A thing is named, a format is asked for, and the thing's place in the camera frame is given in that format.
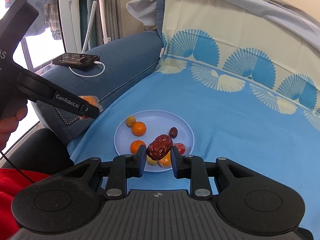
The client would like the small red fruit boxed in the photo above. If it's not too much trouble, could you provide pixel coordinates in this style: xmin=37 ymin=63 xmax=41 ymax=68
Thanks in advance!
xmin=174 ymin=143 xmax=185 ymax=155

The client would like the orange tangerine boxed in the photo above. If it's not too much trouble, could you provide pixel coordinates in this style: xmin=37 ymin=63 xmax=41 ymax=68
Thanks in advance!
xmin=130 ymin=140 xmax=145 ymax=154
xmin=131 ymin=121 xmax=146 ymax=137
xmin=80 ymin=95 xmax=104 ymax=112

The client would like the small yellow fruit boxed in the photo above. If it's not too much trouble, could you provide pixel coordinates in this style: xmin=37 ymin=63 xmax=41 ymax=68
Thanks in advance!
xmin=125 ymin=115 xmax=136 ymax=127
xmin=146 ymin=155 xmax=158 ymax=165

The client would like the orange yellow fruit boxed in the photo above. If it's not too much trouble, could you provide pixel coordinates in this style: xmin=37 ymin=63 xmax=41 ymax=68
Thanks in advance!
xmin=158 ymin=151 xmax=171 ymax=167

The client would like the dark red jujube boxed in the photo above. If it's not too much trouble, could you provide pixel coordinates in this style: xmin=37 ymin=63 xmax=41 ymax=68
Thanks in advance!
xmin=146 ymin=134 xmax=173 ymax=161

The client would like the dark plum fruit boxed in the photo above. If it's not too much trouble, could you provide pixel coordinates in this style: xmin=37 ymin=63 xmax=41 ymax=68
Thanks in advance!
xmin=169 ymin=127 xmax=178 ymax=139

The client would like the person left hand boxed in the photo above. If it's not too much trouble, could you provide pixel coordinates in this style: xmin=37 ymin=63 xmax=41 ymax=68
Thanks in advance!
xmin=0 ymin=105 xmax=28 ymax=151

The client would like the light blue plastic plate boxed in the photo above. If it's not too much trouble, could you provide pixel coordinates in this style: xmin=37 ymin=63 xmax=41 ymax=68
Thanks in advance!
xmin=113 ymin=109 xmax=195 ymax=173

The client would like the black smartphone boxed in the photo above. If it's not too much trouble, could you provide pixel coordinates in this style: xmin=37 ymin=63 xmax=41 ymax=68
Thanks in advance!
xmin=52 ymin=53 xmax=100 ymax=69

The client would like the red clothing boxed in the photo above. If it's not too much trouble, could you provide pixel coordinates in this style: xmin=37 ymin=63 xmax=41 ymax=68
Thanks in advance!
xmin=0 ymin=168 xmax=51 ymax=240

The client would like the white pipe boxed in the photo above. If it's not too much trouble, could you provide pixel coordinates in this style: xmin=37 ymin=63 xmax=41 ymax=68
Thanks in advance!
xmin=99 ymin=0 xmax=110 ymax=44

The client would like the blue denim sofa armrest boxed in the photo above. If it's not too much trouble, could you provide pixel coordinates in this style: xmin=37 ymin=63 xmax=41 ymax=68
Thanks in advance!
xmin=33 ymin=31 xmax=163 ymax=144

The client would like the white charging cable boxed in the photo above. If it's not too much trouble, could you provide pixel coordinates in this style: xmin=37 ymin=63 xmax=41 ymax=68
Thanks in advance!
xmin=68 ymin=61 xmax=106 ymax=78

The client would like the black cable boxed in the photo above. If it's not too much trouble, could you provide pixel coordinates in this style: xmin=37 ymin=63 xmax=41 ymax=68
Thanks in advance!
xmin=0 ymin=151 xmax=36 ymax=184

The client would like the grey white braided hose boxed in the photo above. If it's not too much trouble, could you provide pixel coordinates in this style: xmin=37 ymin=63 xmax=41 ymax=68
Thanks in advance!
xmin=81 ymin=0 xmax=99 ymax=54

